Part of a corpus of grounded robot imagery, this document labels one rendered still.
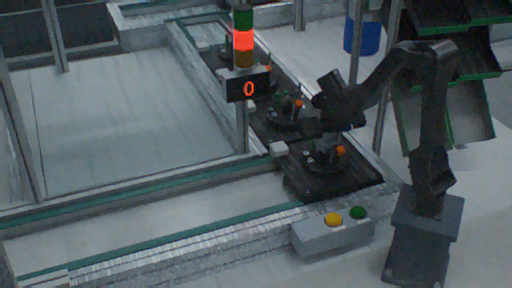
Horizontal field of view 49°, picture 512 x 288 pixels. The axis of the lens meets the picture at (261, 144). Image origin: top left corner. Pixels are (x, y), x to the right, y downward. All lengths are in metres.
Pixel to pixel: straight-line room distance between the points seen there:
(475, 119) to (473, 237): 0.36
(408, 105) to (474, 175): 0.33
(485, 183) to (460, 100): 0.26
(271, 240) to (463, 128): 0.67
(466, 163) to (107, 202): 1.09
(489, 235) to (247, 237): 0.66
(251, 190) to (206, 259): 0.28
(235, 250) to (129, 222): 0.30
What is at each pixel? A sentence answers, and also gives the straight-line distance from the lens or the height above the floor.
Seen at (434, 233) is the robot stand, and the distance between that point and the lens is 1.30.
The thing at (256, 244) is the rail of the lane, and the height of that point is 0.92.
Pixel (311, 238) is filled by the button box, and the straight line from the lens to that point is 1.38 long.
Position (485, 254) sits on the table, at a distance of 1.58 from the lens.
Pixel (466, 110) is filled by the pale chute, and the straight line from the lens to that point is 1.76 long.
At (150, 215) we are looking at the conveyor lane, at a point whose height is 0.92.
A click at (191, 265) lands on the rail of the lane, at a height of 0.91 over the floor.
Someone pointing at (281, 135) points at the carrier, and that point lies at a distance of 1.70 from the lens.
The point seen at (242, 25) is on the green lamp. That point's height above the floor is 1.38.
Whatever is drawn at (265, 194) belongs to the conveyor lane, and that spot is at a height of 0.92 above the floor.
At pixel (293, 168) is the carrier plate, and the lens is 1.57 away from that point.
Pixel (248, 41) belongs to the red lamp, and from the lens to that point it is 1.42.
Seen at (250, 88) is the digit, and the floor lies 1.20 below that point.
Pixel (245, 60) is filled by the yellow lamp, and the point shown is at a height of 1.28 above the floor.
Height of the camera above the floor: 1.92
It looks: 35 degrees down
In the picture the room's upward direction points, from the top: straight up
